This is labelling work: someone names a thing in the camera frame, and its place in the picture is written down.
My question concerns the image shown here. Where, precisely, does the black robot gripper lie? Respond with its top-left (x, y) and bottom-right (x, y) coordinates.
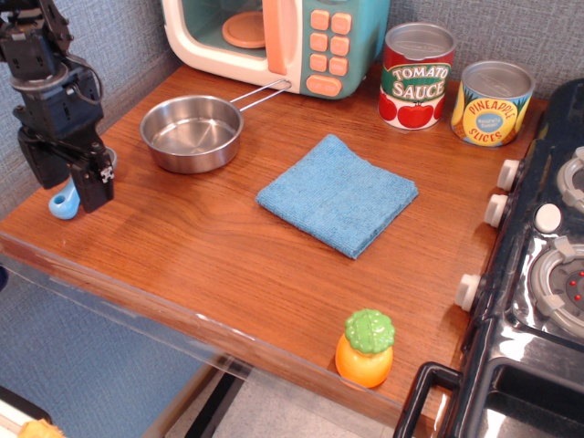
top-left (12, 68), bottom-right (114, 214)

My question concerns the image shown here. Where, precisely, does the blue spoon with grey bowl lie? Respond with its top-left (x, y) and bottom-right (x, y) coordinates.
top-left (48, 147), bottom-right (118, 220)

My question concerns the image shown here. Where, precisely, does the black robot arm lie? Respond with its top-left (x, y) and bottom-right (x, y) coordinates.
top-left (1, 1), bottom-right (114, 213)

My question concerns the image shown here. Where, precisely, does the blue folded towel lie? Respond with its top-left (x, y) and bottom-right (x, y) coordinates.
top-left (256, 134), bottom-right (418, 259)

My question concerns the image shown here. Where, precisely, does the small steel pan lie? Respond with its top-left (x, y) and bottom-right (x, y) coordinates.
top-left (140, 78), bottom-right (292, 174)

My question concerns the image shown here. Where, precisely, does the toy microwave oven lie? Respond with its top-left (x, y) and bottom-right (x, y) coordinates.
top-left (162, 1), bottom-right (390, 99)

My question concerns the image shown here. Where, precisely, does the orange toy fruit green top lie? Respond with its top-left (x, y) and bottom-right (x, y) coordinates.
top-left (335, 308), bottom-right (396, 388)

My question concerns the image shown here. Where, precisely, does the tomato sauce can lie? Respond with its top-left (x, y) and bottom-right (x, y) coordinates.
top-left (378, 22), bottom-right (456, 130)

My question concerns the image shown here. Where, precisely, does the white stove knob lower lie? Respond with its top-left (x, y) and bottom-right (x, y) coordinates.
top-left (454, 274), bottom-right (481, 312)

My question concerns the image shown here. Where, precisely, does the white stove knob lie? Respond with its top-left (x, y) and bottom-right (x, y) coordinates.
top-left (484, 194), bottom-right (508, 228)
top-left (496, 160), bottom-right (521, 192)
top-left (454, 274), bottom-right (481, 312)

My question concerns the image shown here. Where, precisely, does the white stove knob middle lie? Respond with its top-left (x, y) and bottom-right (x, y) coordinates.
top-left (484, 194), bottom-right (508, 228)

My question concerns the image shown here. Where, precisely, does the pineapple slices can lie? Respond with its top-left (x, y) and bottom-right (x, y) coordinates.
top-left (451, 60), bottom-right (536, 148)

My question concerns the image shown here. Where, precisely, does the white stove knob upper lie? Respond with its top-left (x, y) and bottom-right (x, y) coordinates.
top-left (496, 160), bottom-right (521, 192)

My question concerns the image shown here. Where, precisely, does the black toy stove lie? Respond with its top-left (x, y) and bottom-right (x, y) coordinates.
top-left (394, 79), bottom-right (583, 437)

